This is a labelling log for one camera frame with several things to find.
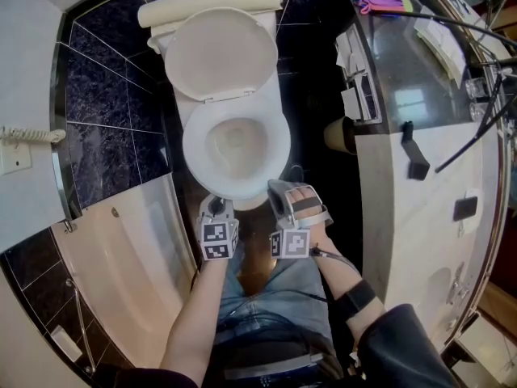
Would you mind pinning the black angular bracket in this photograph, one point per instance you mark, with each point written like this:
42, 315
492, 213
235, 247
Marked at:
418, 172

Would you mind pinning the white sink basin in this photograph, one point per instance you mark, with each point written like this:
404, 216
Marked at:
440, 283

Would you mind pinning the white wall jack plate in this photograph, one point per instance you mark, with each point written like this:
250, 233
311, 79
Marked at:
14, 160

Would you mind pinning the clear drinking glass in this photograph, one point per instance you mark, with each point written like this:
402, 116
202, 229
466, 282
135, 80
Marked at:
476, 88
480, 112

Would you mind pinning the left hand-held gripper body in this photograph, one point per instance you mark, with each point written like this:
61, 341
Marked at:
216, 241

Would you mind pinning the chrome bathtub tap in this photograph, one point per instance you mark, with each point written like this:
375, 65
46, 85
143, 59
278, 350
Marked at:
69, 226

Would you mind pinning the black waist pack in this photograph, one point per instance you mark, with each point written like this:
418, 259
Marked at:
262, 352

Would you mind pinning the white toilet seat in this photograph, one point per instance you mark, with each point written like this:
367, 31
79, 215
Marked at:
194, 148

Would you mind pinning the cream rolled mat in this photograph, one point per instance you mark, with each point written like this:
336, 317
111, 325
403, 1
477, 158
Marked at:
210, 2

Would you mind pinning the person's left forearm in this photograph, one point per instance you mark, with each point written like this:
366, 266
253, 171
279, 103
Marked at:
194, 309

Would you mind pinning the dark jacket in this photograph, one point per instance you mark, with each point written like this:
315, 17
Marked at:
404, 350

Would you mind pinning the black forearm band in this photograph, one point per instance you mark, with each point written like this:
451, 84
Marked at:
357, 299

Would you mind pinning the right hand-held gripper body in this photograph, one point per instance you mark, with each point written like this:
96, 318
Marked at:
295, 243

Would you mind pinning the chrome grab bar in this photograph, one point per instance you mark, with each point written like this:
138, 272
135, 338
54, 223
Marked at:
82, 321

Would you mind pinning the black smartphone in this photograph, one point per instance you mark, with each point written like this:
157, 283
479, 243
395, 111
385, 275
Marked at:
465, 208

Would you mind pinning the person's right hand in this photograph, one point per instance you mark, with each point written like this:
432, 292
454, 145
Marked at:
303, 194

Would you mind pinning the yellow-green cloth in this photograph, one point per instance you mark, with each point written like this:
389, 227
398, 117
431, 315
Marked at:
407, 2

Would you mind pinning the cream bathtub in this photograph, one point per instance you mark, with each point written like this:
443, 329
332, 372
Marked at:
121, 265

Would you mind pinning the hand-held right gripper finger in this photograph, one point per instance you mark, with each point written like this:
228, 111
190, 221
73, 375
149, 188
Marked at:
286, 186
273, 196

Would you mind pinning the white soap dish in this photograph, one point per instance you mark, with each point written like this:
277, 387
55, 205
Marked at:
66, 342

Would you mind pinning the blue jeans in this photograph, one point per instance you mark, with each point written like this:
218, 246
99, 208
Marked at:
295, 289

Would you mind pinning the chrome sink faucet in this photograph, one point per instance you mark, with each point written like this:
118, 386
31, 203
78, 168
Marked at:
458, 285

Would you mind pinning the person's right shoe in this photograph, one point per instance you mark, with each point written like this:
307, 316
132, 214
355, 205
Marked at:
295, 173

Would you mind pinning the black tripod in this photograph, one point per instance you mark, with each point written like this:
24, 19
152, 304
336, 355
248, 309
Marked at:
464, 146

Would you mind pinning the person's right forearm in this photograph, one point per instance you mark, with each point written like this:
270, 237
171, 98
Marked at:
335, 265

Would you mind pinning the white ceramic toilet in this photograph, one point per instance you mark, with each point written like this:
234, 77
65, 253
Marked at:
238, 152

